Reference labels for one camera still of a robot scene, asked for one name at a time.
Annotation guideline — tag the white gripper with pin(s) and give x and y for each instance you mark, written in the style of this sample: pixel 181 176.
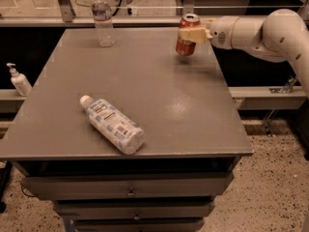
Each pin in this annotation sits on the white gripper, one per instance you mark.
pixel 220 31

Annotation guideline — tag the red coke can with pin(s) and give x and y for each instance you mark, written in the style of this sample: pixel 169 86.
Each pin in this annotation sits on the red coke can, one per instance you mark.
pixel 184 45

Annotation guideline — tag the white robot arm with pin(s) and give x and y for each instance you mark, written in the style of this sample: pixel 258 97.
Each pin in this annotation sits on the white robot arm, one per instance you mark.
pixel 280 36

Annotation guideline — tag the clear upright water bottle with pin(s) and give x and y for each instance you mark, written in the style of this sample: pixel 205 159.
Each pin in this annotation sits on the clear upright water bottle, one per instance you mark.
pixel 103 22

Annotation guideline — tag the white blue lying bottle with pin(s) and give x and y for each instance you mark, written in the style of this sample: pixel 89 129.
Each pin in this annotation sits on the white blue lying bottle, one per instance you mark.
pixel 123 133

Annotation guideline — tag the white pump dispenser bottle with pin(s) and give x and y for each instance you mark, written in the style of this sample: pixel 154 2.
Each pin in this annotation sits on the white pump dispenser bottle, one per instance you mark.
pixel 19 81

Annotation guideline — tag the grey drawer cabinet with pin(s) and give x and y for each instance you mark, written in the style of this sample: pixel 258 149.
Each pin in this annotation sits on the grey drawer cabinet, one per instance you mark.
pixel 183 105

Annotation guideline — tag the top grey drawer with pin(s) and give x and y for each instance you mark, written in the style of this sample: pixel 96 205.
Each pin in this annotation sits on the top grey drawer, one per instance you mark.
pixel 128 186

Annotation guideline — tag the grey drawer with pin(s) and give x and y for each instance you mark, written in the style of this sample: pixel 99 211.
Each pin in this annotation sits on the grey drawer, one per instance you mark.
pixel 128 186
pixel 143 225
pixel 135 210

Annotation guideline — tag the middle grey drawer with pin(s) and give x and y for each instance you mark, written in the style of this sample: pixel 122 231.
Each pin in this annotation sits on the middle grey drawer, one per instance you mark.
pixel 135 210

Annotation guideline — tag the bottom grey drawer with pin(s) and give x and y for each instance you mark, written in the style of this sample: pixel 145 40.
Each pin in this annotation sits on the bottom grey drawer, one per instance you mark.
pixel 143 225

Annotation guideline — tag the metal railing frame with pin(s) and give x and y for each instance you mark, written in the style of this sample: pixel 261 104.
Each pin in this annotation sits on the metal railing frame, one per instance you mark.
pixel 77 13

